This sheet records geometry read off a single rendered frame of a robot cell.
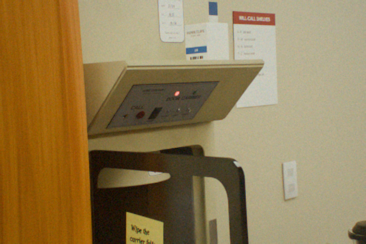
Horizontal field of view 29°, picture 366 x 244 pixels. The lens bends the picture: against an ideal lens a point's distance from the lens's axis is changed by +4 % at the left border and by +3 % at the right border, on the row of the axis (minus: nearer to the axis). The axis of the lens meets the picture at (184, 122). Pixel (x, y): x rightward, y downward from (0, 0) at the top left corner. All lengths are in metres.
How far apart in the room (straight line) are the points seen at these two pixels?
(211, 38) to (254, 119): 0.99
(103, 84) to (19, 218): 0.21
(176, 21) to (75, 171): 0.38
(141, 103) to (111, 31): 0.13
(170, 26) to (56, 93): 0.32
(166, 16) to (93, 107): 0.26
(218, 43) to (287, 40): 1.12
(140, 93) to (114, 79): 0.06
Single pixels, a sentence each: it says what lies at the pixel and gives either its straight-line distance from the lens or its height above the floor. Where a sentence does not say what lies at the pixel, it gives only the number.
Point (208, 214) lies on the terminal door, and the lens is 0.80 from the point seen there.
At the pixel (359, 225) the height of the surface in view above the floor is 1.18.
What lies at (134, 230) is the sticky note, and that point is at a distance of 0.91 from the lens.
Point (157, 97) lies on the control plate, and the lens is 1.01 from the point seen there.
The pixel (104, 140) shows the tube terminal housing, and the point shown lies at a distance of 1.03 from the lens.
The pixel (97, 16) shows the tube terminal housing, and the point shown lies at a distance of 1.04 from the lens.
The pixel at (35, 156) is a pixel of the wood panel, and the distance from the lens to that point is 0.93.
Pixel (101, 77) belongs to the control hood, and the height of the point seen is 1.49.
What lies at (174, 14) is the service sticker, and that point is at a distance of 1.16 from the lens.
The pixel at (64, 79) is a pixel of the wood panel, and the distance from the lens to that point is 0.88.
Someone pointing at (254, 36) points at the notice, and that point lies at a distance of 2.07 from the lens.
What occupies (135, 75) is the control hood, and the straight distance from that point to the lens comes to 0.93.
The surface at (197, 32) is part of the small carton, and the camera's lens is 1.11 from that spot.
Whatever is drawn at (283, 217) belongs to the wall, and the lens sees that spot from 2.20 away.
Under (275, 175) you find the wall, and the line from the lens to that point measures 2.16.
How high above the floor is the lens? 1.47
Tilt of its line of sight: 3 degrees down
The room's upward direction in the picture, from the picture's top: 3 degrees counter-clockwise
